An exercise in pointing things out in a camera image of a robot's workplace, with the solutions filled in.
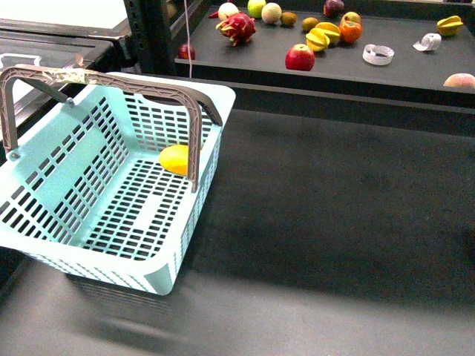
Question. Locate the yellow mango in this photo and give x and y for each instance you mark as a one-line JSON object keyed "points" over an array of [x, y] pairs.
{"points": [[174, 159]]}

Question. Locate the light blue plastic basket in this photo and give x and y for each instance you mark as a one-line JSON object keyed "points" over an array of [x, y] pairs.
{"points": [[82, 189]]}

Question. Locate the small dark red apple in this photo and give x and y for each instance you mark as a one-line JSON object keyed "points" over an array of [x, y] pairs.
{"points": [[186, 51]]}

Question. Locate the pink dragon fruit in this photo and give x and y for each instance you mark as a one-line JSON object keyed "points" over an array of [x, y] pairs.
{"points": [[238, 28]]}

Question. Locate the yellow starfruit front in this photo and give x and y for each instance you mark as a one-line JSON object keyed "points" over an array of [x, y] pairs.
{"points": [[317, 40]]}

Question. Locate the yellow starfruit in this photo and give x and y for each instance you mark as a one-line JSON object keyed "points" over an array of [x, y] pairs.
{"points": [[449, 26], [317, 40], [331, 30]]}

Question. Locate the brown kiwi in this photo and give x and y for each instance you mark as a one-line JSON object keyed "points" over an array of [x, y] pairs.
{"points": [[288, 19]]}

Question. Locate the pale round melon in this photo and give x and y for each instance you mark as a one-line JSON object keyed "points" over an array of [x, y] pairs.
{"points": [[271, 13]]}

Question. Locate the white round fruit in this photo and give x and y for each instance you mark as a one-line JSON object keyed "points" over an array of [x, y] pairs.
{"points": [[226, 10]]}

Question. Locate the green-brown round fruit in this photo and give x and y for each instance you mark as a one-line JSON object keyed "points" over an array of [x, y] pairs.
{"points": [[309, 23]]}

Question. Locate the green apple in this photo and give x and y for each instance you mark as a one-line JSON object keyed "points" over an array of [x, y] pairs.
{"points": [[254, 8]]}

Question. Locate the yellow starfruit behind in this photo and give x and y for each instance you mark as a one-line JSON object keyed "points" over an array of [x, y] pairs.
{"points": [[331, 30]]}

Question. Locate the orange persimmon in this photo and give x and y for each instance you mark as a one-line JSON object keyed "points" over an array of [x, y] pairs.
{"points": [[350, 31]]}

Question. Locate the dark purple fruit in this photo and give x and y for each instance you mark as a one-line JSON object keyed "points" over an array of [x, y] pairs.
{"points": [[333, 8]]}

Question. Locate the yellow red apple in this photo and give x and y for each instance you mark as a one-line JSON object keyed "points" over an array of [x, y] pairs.
{"points": [[351, 17]]}

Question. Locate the black shelf tray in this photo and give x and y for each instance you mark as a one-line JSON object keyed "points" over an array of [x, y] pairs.
{"points": [[381, 64]]}

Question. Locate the pink peach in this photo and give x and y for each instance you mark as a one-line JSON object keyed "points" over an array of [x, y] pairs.
{"points": [[460, 80]]}

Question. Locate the yellow starfruit right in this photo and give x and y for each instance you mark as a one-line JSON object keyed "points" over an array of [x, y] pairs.
{"points": [[449, 26]]}

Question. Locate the black metal rack post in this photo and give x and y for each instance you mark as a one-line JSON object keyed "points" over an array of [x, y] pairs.
{"points": [[150, 30]]}

